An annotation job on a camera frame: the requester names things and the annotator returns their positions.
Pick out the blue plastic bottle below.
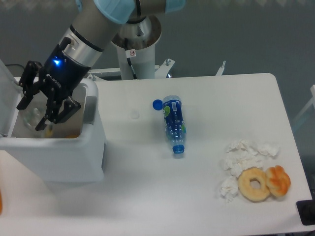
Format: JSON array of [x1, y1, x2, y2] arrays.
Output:
[[162, 95, 187, 154]]

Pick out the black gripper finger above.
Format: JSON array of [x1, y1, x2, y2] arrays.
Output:
[[35, 87, 81, 131], [16, 60, 42, 110]]

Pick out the plain ring donut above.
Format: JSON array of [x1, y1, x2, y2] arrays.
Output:
[[238, 168, 270, 202]]

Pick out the black device at table edge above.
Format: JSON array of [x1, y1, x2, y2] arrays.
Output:
[[296, 200, 315, 226]]

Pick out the small crumpled white tissue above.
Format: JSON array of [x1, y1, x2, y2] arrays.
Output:
[[220, 176, 239, 203]]

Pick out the large crumpled white tissue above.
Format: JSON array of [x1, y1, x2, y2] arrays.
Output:
[[222, 139, 281, 177]]

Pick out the orange object at left edge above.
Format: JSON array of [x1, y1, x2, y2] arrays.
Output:
[[0, 187, 3, 215]]

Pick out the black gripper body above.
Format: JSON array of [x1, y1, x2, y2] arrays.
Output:
[[39, 43, 90, 101]]

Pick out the orange glazed twisted bun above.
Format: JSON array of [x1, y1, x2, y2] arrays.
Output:
[[265, 165, 291, 197]]

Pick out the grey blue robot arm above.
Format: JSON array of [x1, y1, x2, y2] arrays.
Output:
[[17, 0, 186, 131]]

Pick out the blue bottle cap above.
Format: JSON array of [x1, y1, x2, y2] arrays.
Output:
[[152, 99, 163, 111]]

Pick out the white frame at right edge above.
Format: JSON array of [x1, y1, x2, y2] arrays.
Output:
[[292, 85, 315, 132]]

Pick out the white trash can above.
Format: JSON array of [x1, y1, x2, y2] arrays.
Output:
[[0, 64, 106, 182]]

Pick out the black floor cable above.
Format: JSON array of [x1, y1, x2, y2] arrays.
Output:
[[4, 63, 26, 76]]

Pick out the orange item inside trash can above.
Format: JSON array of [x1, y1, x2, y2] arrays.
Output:
[[65, 135, 79, 139]]

